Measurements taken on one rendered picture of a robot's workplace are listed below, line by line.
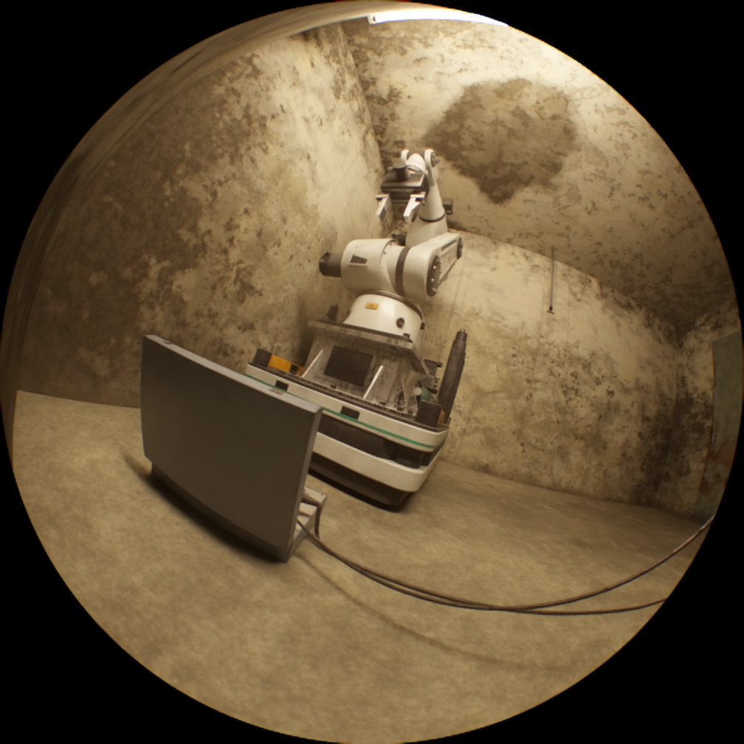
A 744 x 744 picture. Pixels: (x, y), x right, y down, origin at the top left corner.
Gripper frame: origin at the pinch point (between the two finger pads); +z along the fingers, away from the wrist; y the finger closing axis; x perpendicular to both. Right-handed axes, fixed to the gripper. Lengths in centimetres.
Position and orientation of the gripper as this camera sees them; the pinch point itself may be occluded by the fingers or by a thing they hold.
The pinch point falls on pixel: (394, 214)
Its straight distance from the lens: 132.2
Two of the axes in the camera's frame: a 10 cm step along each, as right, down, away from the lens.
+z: -3.2, 9.4, -1.0
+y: -8.9, -2.6, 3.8
